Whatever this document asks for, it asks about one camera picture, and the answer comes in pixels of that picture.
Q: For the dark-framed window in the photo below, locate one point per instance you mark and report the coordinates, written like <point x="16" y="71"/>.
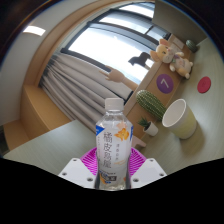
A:
<point x="106" y="43"/>

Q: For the small potted succulent plant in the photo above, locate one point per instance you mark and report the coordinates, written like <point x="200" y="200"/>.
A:
<point x="150" y="128"/>

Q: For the tall green cactus ornament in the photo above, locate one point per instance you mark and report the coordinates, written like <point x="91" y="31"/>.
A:
<point x="151" y="104"/>

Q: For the pale yellow paper cup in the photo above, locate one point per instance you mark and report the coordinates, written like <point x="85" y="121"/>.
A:
<point x="183" y="123"/>

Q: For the pink horse figurine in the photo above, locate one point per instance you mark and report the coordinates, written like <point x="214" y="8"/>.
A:
<point x="138" y="141"/>

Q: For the wooden hand model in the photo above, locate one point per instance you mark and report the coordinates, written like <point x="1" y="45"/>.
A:
<point x="116" y="77"/>

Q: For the beige plush mouse toy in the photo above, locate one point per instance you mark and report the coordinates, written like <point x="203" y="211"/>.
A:
<point x="171" y="55"/>

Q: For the clear plastic drink bottle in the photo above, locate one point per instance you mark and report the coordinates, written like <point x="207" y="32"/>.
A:
<point x="114" y="146"/>

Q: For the ceiling strip lights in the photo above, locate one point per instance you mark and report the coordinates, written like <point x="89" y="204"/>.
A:
<point x="34" y="30"/>

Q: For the grey pleated curtain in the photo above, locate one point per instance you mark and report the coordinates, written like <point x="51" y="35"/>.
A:
<point x="76" y="90"/>

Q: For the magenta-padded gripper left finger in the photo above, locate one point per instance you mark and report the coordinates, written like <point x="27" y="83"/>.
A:
<point x="88" y="163"/>

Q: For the flat round red coaster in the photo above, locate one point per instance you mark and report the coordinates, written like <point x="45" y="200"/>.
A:
<point x="204" y="84"/>

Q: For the black horse figurine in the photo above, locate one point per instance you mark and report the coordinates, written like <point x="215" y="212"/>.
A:
<point x="140" y="60"/>

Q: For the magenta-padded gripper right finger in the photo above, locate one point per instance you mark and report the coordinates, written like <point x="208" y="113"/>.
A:
<point x="138" y="163"/>

